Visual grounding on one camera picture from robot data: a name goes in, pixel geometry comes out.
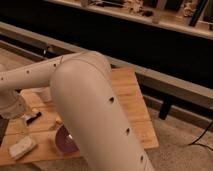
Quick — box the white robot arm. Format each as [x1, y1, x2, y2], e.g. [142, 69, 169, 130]
[0, 51, 154, 171]

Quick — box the black cable on floor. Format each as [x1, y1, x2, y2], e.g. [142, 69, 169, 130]
[42, 46, 53, 58]

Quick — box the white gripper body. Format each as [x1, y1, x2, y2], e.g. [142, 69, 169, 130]
[0, 90, 27, 119]

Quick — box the white sponge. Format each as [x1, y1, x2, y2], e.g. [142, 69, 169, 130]
[9, 136, 37, 160]

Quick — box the dark purple ceramic bowl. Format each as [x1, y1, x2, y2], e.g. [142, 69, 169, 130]
[55, 125, 78, 153]

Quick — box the black cable at right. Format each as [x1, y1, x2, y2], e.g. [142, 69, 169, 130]
[187, 120, 213, 147]

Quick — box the black and tan eraser block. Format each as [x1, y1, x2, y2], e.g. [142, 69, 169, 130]
[26, 112, 42, 125]

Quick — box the white paper cup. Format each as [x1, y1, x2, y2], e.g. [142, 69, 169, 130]
[33, 87, 52, 102]

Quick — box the long wooden bench beam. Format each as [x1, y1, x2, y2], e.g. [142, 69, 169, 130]
[0, 21, 213, 110]

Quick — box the wooden table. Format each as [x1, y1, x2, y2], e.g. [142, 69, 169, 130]
[0, 68, 159, 166]

